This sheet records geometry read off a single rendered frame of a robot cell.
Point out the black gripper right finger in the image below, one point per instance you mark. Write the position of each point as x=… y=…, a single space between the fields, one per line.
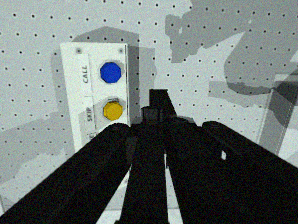
x=262 y=187

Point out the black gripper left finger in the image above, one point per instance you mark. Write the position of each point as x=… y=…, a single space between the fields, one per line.
x=79 y=190

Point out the white button panel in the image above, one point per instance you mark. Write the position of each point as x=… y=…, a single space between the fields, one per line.
x=97 y=84

